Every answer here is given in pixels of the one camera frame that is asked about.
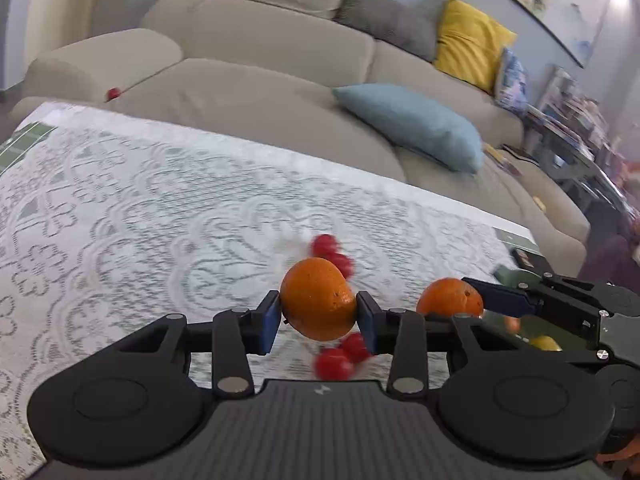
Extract red cherry tomato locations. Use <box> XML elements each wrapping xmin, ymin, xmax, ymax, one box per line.
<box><xmin>325</xmin><ymin>253</ymin><xmax>357</xmax><ymax>279</ymax></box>
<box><xmin>310</xmin><ymin>233</ymin><xmax>341</xmax><ymax>257</ymax></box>
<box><xmin>314</xmin><ymin>349</ymin><xmax>355</xmax><ymax>381</ymax></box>
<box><xmin>339</xmin><ymin>332</ymin><xmax>373</xmax><ymax>365</ymax></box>

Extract white lace tablecloth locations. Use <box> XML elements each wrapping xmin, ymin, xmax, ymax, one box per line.
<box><xmin>0</xmin><ymin>102</ymin><xmax>533</xmax><ymax>480</ymax></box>

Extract cluttered study desk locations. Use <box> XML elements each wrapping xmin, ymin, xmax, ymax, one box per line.
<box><xmin>525</xmin><ymin>65</ymin><xmax>640</xmax><ymax>221</ymax></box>

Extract blue floral cushion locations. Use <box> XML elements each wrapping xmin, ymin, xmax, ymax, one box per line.
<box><xmin>495</xmin><ymin>47</ymin><xmax>531</xmax><ymax>117</ymax></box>

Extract black notebook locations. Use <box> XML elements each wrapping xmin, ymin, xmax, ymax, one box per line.
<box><xmin>501</xmin><ymin>144</ymin><xmax>541</xmax><ymax>163</ymax></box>

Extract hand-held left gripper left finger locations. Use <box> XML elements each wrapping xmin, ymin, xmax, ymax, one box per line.
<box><xmin>107</xmin><ymin>290</ymin><xmax>281</xmax><ymax>400</ymax></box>

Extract cream door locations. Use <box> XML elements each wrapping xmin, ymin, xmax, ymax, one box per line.
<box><xmin>22</xmin><ymin>0</ymin><xmax>98</xmax><ymax>51</ymax></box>

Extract beige sofa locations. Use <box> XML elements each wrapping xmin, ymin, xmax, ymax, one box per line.
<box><xmin>10</xmin><ymin>0</ymin><xmax>591</xmax><ymax>263</ymax></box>

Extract grey checked cushion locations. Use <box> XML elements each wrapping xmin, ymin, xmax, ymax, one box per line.
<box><xmin>334</xmin><ymin>0</ymin><xmax>446</xmax><ymax>61</ymax></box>

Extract green colander bowl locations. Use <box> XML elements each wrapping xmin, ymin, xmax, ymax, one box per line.
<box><xmin>492</xmin><ymin>265</ymin><xmax>571</xmax><ymax>353</ymax></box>

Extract light blue cushion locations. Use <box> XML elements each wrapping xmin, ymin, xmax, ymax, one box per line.
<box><xmin>331</xmin><ymin>83</ymin><xmax>485</xmax><ymax>175</ymax></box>

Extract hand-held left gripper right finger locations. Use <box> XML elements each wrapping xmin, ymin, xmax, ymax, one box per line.
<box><xmin>356</xmin><ymin>291</ymin><xmax>531</xmax><ymax>394</ymax></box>

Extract yellow cushion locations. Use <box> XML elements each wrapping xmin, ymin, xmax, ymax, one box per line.
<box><xmin>432</xmin><ymin>0</ymin><xmax>518</xmax><ymax>95</ymax></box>

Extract person's purple trouser leg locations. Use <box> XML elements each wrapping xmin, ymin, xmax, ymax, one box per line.
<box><xmin>580</xmin><ymin>232</ymin><xmax>640</xmax><ymax>286</ymax></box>

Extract large framed landscape picture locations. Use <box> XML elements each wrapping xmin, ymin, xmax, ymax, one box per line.
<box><xmin>510</xmin><ymin>0</ymin><xmax>612</xmax><ymax>68</ymax></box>

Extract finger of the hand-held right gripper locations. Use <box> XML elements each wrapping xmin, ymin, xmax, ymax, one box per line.
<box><xmin>462</xmin><ymin>276</ymin><xmax>540</xmax><ymax>317</ymax></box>

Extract yellow books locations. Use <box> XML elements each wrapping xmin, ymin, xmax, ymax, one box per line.
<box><xmin>482</xmin><ymin>142</ymin><xmax>521</xmax><ymax>177</ymax></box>

